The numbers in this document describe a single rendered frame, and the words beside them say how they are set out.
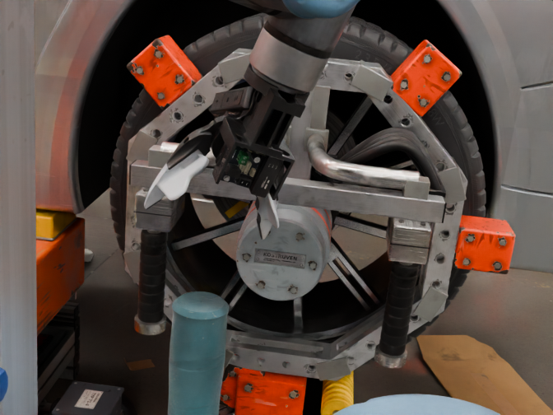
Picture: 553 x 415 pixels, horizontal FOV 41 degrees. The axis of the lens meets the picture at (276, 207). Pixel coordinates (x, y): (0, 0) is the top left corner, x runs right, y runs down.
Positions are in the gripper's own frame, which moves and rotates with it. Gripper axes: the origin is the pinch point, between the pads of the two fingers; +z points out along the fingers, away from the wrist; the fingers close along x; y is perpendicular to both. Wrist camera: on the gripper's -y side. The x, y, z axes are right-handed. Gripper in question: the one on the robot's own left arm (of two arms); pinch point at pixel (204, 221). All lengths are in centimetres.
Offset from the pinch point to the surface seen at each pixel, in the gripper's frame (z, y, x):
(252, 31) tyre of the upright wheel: -13.9, -40.3, 9.6
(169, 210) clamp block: 5.2, -10.0, -1.1
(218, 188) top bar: 0.8, -11.3, 4.3
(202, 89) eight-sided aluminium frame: -4.4, -32.9, 3.6
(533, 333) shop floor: 71, -110, 186
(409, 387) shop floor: 84, -81, 121
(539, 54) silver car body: -30, -35, 57
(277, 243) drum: 6.2, -10.6, 15.8
